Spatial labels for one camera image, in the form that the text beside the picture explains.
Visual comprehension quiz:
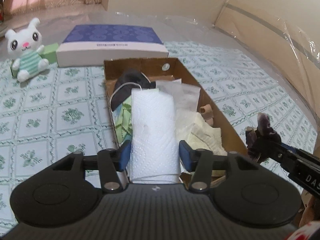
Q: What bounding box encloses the beige hair tie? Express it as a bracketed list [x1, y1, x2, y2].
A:
[199, 104, 216, 126]

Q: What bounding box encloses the wooden headboard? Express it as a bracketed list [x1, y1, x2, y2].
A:
[212, 0, 320, 107]

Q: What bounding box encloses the green floral printed bedsheet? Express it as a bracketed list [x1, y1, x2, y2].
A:
[0, 40, 320, 230]

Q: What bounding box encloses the white plush rabbit toy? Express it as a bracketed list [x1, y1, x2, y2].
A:
[5, 17, 50, 82]

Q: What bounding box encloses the red and white cloth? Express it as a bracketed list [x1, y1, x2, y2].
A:
[285, 219, 320, 240]

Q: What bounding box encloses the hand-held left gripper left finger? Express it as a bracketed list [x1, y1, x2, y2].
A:
[52, 141, 132, 193]

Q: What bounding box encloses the clear plastic mattress cover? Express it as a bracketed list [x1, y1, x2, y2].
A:
[0, 6, 320, 140]

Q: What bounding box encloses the white paper towel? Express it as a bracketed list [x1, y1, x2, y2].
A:
[129, 88, 182, 185]

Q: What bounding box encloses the green printed cloth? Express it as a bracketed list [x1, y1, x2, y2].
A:
[115, 96, 133, 143]

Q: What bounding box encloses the purple hair scrunchie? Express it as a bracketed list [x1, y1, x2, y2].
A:
[246, 113, 282, 153]

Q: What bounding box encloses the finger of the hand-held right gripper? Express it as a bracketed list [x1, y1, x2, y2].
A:
[247, 142, 291, 167]
[260, 135, 301, 156]

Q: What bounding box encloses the black and white face mask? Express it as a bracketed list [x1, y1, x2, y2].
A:
[111, 68, 157, 112]

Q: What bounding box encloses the clear plastic packet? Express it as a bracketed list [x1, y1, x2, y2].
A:
[155, 78, 182, 96]

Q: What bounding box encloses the brown cardboard box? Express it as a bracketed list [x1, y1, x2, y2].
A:
[103, 57, 251, 187]

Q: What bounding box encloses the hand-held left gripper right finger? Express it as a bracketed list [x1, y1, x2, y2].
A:
[178, 140, 260, 193]

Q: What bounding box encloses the green carton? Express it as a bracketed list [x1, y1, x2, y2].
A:
[10, 43, 61, 77]

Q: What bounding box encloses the person's right hand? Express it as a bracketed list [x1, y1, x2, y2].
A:
[299, 192, 320, 228]

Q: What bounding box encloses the yellow terry towel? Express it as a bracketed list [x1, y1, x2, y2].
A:
[174, 110, 228, 156]

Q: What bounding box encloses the purple and white flat box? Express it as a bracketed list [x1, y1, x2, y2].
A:
[55, 24, 170, 68]

